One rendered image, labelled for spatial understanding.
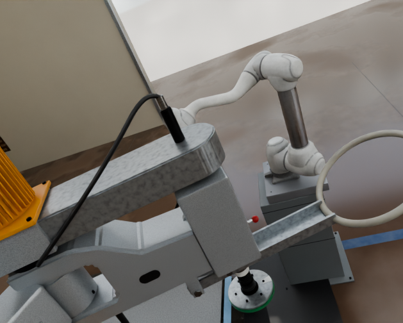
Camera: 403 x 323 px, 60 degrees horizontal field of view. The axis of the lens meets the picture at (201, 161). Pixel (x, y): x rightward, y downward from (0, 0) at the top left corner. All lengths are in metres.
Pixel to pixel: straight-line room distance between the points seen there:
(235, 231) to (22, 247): 0.73
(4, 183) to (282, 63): 1.31
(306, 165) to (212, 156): 1.00
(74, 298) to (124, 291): 0.19
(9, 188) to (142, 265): 0.53
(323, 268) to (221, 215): 1.57
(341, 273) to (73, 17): 5.51
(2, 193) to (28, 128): 6.54
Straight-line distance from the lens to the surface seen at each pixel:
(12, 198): 1.27
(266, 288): 1.69
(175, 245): 1.33
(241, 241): 1.38
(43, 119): 7.52
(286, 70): 1.81
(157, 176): 1.16
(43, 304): 1.42
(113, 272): 1.38
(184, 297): 1.91
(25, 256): 1.33
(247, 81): 1.91
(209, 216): 1.27
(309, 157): 2.09
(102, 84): 6.70
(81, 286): 1.49
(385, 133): 1.74
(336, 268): 2.77
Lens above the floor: 2.22
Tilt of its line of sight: 27 degrees down
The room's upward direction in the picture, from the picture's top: 24 degrees counter-clockwise
